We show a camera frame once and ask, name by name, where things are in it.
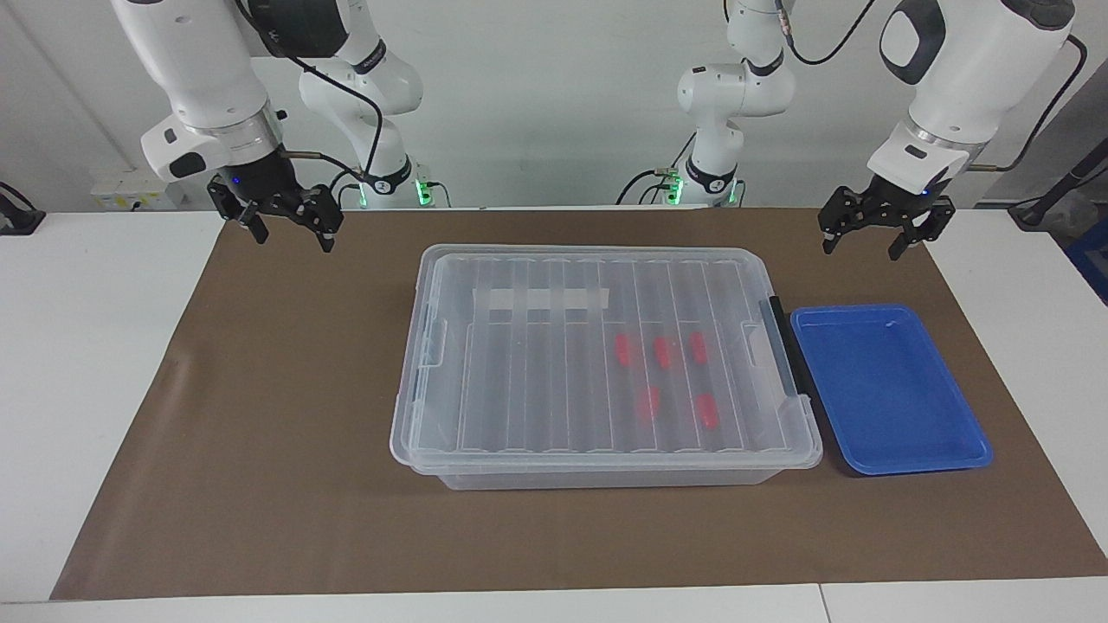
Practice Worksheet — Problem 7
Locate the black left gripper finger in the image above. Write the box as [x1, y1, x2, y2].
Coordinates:
[889, 197, 957, 261]
[820, 186, 871, 254]

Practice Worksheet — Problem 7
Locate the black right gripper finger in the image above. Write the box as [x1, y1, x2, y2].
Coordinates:
[300, 184, 345, 254]
[208, 176, 269, 246]

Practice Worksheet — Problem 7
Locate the clear ribbed plastic lid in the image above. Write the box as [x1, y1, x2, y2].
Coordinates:
[390, 245, 823, 475]

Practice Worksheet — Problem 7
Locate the black box latch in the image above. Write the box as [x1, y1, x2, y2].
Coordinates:
[760, 296, 815, 401]

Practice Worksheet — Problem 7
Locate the blue plastic tray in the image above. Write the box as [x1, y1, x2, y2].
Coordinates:
[789, 304, 994, 477]

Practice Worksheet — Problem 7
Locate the clear plastic storage box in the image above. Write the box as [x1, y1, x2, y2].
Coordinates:
[390, 245, 823, 491]

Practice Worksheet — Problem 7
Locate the white power strip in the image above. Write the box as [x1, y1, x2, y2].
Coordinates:
[91, 177, 187, 211]

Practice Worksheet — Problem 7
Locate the black stand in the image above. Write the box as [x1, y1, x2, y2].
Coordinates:
[1008, 138, 1108, 228]

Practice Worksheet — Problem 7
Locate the blue crate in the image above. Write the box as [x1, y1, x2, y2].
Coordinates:
[1065, 221, 1108, 305]

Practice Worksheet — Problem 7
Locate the brown table mat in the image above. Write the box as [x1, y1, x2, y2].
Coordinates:
[49, 208, 1108, 601]

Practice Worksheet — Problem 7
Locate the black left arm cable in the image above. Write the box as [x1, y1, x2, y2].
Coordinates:
[775, 0, 1089, 174]

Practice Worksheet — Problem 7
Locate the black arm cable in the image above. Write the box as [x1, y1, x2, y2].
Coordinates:
[775, 0, 1089, 174]
[234, 0, 386, 187]

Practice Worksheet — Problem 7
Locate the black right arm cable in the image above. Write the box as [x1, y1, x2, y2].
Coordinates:
[234, 0, 386, 187]

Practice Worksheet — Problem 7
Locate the black clamp mount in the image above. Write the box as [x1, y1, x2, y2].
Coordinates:
[0, 182, 46, 236]

